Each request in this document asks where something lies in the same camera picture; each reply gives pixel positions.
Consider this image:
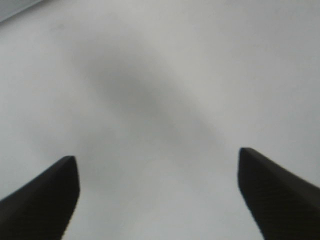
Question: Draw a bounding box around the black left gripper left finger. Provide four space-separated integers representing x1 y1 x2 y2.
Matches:
0 155 80 240

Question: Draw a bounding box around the white microwave door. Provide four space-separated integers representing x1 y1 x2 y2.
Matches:
0 0 44 23

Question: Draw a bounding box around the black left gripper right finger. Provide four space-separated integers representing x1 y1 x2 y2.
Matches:
237 147 320 240

